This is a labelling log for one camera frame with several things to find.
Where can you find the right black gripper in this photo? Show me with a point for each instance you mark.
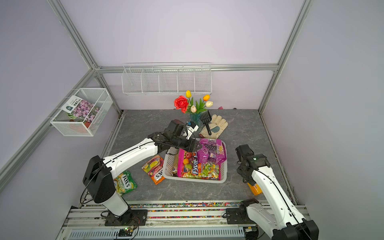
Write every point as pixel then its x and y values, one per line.
pixel 239 170

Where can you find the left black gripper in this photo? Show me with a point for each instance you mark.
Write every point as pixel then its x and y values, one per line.
pixel 191 144

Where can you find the yellow orange candy bag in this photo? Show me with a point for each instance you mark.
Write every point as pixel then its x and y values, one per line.
pixel 255 189

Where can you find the white plastic perforated basket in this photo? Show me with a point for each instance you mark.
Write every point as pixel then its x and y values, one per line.
pixel 171 166

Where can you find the pink fruit ball candy bag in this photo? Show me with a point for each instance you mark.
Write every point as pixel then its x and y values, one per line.
pixel 190 168

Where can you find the orange Fox's candy bag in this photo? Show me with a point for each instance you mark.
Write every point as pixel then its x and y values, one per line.
pixel 154 169

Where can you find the purple candy bag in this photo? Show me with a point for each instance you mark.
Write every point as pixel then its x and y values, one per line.
pixel 212 151

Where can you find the green Fox's candy bag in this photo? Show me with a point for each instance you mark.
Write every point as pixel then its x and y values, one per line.
pixel 124 183

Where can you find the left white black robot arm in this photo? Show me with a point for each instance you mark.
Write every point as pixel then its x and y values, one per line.
pixel 101 172

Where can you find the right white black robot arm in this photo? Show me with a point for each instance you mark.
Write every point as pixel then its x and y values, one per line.
pixel 286 222

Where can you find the artificial flower bouquet in vase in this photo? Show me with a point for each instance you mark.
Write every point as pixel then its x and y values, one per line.
pixel 187 105

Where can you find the beige work glove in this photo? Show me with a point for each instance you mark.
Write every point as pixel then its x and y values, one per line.
pixel 217 126

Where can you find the flower seed packet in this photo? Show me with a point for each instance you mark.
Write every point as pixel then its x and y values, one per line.
pixel 80 109

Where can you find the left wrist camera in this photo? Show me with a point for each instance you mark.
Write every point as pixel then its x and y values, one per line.
pixel 191 129

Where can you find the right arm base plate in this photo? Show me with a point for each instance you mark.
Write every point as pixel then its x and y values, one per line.
pixel 237 216

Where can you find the white wire wall shelf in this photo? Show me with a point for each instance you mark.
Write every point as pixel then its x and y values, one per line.
pixel 166 78

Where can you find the aluminium front rail frame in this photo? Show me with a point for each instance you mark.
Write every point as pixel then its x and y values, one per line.
pixel 165 220

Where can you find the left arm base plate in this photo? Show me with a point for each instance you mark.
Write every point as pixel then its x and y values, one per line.
pixel 129 218

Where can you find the white wire side basket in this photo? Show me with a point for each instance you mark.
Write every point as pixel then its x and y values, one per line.
pixel 76 128

